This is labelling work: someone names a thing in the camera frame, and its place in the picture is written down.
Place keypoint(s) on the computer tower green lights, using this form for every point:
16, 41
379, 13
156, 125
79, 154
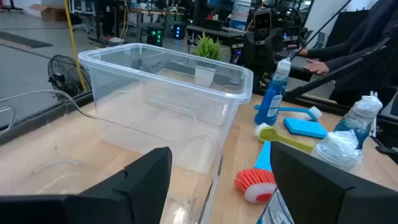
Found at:
154, 35

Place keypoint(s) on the white blue sign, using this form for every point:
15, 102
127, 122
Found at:
240, 14

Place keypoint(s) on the blue sponge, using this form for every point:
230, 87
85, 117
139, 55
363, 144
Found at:
264, 158
304, 128

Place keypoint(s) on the black floor fan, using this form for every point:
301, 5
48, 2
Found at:
63, 74

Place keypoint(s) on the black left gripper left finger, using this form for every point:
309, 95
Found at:
140, 193

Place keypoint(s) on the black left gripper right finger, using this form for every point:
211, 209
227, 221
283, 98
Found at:
311, 193

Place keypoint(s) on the black keyboard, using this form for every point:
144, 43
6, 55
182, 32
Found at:
284, 54

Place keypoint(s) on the person's hand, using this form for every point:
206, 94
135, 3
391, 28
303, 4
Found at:
297, 49
317, 67

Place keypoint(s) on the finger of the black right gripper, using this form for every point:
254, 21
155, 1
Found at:
274, 57
252, 60

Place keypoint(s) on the blue dish brush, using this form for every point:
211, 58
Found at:
298, 109

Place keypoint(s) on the green plant white pot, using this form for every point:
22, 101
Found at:
207, 48

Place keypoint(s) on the tall clear plastic bin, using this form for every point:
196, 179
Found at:
155, 102

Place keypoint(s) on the black floor mat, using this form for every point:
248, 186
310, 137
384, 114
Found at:
21, 40

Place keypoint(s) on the person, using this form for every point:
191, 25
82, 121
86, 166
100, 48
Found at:
367, 46

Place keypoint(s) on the cardboard box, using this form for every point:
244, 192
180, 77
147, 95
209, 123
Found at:
49, 13

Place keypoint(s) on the red dish brush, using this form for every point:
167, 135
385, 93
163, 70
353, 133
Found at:
253, 183

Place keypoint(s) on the computer tower blue lights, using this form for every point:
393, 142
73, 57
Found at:
178, 31

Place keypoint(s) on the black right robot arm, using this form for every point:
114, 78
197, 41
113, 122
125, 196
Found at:
295, 31

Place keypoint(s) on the shallow clear plastic bin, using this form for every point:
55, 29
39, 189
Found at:
46, 149

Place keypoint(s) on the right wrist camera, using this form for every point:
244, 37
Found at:
263, 19

